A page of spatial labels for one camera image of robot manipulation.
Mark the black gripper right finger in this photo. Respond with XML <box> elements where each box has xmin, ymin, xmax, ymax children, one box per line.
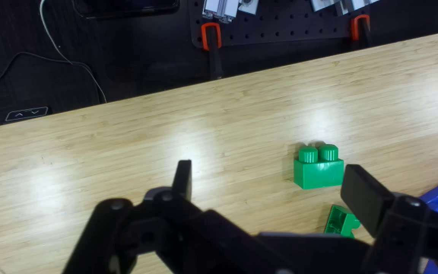
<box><xmin>340</xmin><ymin>162</ymin><xmax>438</xmax><ymax>274</ymax></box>

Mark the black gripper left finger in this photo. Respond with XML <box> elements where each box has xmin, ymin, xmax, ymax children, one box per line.
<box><xmin>63</xmin><ymin>158</ymin><xmax>282</xmax><ymax>274</ymax></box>

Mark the green toy block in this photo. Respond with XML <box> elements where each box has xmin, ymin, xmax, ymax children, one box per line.
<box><xmin>293</xmin><ymin>142</ymin><xmax>346</xmax><ymax>191</ymax></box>
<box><xmin>323</xmin><ymin>203</ymin><xmax>364</xmax><ymax>240</ymax></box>

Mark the orange clamp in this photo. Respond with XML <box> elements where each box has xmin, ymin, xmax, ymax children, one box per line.
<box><xmin>200</xmin><ymin>19</ymin><xmax>226</xmax><ymax>80</ymax></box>
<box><xmin>350</xmin><ymin>11</ymin><xmax>373</xmax><ymax>43</ymax></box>

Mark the desk height control panel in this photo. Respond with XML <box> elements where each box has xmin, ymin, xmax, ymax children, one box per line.
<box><xmin>4</xmin><ymin>104</ymin><xmax>51</xmax><ymax>123</ymax></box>

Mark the black pegboard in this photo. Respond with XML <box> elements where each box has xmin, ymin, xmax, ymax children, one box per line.
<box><xmin>191</xmin><ymin>0</ymin><xmax>438</xmax><ymax>51</ymax></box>

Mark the white cable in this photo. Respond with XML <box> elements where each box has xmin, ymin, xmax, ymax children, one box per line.
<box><xmin>39</xmin><ymin>0</ymin><xmax>110</xmax><ymax>103</ymax></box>

